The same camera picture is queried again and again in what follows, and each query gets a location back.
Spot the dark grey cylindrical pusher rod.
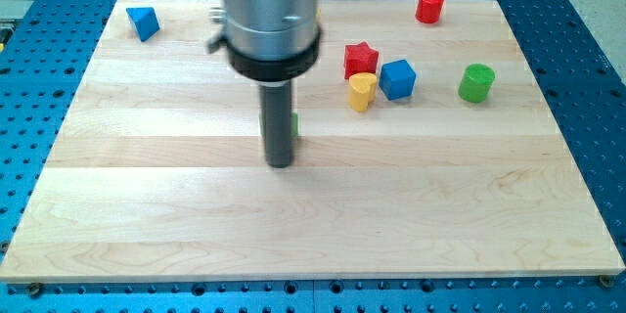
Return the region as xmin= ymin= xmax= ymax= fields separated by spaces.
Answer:
xmin=259 ymin=80 xmax=293 ymax=168

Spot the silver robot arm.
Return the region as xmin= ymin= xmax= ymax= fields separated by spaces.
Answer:
xmin=208 ymin=0 xmax=322 ymax=168

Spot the green cylinder block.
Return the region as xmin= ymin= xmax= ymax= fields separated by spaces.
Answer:
xmin=458 ymin=64 xmax=495 ymax=103

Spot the red cylinder block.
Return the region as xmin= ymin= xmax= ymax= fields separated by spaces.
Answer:
xmin=415 ymin=0 xmax=445 ymax=24

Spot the green star block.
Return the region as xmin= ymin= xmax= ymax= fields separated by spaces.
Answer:
xmin=258 ymin=112 xmax=299 ymax=138

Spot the red star block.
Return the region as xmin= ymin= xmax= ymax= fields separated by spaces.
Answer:
xmin=343 ymin=42 xmax=379 ymax=80

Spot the blue cube block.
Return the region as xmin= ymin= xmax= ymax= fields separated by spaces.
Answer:
xmin=379 ymin=60 xmax=417 ymax=101

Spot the light wooden board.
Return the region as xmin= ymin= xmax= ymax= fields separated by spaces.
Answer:
xmin=1 ymin=0 xmax=624 ymax=284

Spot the yellow heart block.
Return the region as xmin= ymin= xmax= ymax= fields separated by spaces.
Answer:
xmin=348 ymin=72 xmax=378 ymax=112

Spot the blue triangular prism block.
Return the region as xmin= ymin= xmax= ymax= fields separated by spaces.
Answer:
xmin=126 ymin=7 xmax=160 ymax=42

